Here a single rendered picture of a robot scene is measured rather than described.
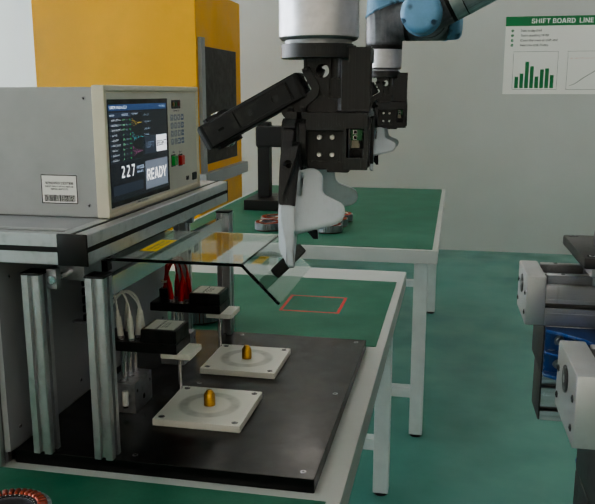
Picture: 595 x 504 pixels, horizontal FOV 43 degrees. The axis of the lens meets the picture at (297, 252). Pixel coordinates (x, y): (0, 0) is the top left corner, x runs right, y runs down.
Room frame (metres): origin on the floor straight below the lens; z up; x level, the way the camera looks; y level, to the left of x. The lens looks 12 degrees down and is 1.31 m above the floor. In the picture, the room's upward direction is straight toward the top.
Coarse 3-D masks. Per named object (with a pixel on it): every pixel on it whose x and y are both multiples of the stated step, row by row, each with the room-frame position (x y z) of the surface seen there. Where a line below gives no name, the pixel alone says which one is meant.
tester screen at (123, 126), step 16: (112, 112) 1.21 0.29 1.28; (128, 112) 1.27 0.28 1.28; (144, 112) 1.33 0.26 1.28; (160, 112) 1.40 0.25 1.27; (112, 128) 1.20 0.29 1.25; (128, 128) 1.26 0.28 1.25; (144, 128) 1.33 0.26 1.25; (160, 128) 1.40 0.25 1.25; (112, 144) 1.20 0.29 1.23; (128, 144) 1.26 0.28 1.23; (144, 144) 1.33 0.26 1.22; (112, 160) 1.20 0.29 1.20; (128, 160) 1.26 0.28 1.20; (144, 160) 1.32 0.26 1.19; (112, 176) 1.20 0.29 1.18; (144, 176) 1.32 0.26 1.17; (112, 192) 1.19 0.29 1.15; (144, 192) 1.32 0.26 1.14
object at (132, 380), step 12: (120, 372) 1.28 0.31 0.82; (144, 372) 1.28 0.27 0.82; (120, 384) 1.23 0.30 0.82; (132, 384) 1.22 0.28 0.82; (144, 384) 1.26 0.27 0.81; (120, 396) 1.23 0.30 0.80; (132, 396) 1.22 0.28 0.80; (144, 396) 1.26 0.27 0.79; (120, 408) 1.23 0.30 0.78; (132, 408) 1.22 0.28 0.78
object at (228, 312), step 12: (204, 288) 1.50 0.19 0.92; (216, 288) 1.50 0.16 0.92; (228, 288) 1.51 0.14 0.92; (156, 300) 1.49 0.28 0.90; (192, 300) 1.46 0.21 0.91; (204, 300) 1.45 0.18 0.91; (216, 300) 1.45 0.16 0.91; (228, 300) 1.50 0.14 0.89; (180, 312) 1.52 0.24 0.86; (192, 312) 1.46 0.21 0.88; (204, 312) 1.45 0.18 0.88; (216, 312) 1.45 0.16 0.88; (228, 312) 1.46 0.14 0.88
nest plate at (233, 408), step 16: (176, 400) 1.25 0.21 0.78; (192, 400) 1.25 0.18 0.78; (224, 400) 1.25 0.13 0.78; (240, 400) 1.25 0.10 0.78; (256, 400) 1.25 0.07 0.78; (160, 416) 1.18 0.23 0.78; (176, 416) 1.18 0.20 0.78; (192, 416) 1.18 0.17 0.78; (208, 416) 1.18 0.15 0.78; (224, 416) 1.18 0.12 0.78; (240, 416) 1.18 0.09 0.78
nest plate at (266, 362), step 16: (224, 352) 1.50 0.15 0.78; (240, 352) 1.50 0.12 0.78; (256, 352) 1.50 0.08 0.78; (272, 352) 1.50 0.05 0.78; (288, 352) 1.51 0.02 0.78; (208, 368) 1.41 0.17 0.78; (224, 368) 1.41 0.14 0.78; (240, 368) 1.41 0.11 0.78; (256, 368) 1.41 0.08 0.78; (272, 368) 1.41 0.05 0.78
